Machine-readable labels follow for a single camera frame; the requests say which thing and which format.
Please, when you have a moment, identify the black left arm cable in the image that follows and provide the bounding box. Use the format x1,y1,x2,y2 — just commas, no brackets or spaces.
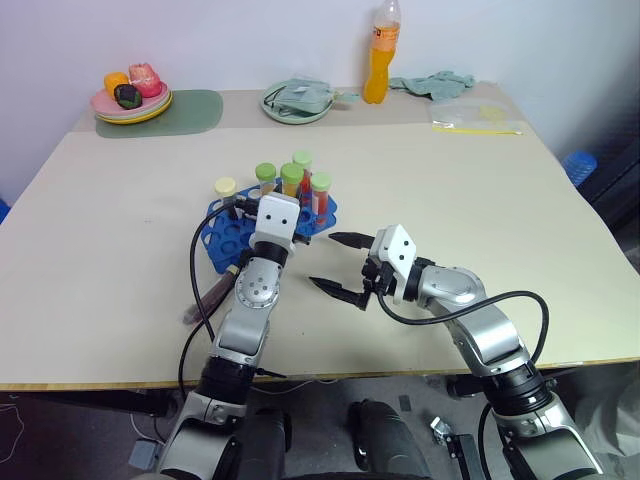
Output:
176,200,239,397

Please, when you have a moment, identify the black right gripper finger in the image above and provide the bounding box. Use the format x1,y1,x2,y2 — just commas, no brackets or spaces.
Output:
327,231,374,251
307,275,374,314

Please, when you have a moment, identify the blue plastic jug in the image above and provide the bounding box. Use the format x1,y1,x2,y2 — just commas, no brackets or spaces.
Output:
561,149,600,188

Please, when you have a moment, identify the metal caster wheel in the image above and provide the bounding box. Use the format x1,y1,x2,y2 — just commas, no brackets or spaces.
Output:
429,416,454,447

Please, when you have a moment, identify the pink plate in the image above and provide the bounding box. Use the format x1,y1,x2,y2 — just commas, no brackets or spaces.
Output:
89,82,172,119

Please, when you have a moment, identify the clear zip bag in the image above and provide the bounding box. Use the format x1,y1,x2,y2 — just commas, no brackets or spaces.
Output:
428,99,524,138

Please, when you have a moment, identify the pink toy fruit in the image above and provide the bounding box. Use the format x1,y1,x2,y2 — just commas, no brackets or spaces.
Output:
127,61,164,99

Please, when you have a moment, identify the green cap yellow test tube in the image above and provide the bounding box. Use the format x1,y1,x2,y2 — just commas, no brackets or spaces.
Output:
254,162,279,196

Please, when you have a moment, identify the green placemat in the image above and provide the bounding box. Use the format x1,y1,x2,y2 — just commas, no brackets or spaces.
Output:
95,88,225,140

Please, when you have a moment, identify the white fabric under table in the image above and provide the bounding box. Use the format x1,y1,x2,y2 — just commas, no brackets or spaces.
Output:
568,363,640,457

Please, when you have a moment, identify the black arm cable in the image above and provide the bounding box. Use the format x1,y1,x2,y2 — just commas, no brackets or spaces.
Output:
374,290,552,375
176,200,239,397

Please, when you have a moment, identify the orange toy fruit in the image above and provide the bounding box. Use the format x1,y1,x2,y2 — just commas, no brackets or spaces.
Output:
103,72,131,95

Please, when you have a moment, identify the pale green plate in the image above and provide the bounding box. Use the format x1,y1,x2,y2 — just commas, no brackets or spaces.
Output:
259,79,334,126

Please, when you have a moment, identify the yellow plate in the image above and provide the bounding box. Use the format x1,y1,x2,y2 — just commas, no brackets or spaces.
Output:
95,91,175,126

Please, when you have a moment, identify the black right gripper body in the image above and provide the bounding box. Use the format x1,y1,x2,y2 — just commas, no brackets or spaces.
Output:
360,255,399,307

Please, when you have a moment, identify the blue test tube rack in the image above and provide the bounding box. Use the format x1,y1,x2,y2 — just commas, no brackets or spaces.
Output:
201,184,342,275

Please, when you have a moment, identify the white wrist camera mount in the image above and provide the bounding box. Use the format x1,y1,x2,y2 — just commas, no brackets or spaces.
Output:
372,223,419,306
249,194,302,253

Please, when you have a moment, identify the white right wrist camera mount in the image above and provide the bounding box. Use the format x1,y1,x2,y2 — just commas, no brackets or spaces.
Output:
372,223,419,306

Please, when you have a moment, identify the dark round toy fruit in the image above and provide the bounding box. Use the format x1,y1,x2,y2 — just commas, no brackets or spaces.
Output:
113,83,143,110

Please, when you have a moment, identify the green cap orange test tube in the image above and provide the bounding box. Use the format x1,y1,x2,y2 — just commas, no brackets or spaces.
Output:
279,162,306,199

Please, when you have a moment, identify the orange drink bottle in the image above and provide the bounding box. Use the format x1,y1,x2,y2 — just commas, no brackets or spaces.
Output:
362,0,404,106

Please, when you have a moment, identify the black object beside table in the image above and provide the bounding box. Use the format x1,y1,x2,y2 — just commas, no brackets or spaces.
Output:
581,117,640,237

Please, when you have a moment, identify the pale green fabric pouch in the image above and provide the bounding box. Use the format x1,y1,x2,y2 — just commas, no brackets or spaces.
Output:
269,74,361,114

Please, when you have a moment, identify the dark purple test tube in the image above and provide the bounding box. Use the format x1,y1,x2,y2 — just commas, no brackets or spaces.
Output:
181,266,239,327

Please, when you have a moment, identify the dark rounded shape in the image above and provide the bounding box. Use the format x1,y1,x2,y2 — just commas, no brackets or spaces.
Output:
346,399,432,480
238,407,294,480

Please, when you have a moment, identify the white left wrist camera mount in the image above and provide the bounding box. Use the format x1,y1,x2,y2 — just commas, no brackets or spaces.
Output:
249,194,302,253

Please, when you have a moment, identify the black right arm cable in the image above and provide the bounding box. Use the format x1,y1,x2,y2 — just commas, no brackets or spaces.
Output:
374,290,552,375

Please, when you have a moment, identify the green cloth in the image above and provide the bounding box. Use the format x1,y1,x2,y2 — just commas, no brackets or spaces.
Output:
388,70,477,104

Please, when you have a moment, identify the green cap red test tube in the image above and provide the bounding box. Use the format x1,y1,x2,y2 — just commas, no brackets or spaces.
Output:
291,150,315,199
309,172,334,226

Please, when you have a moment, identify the grey floor box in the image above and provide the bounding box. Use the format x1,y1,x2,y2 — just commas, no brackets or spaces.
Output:
128,439,162,471

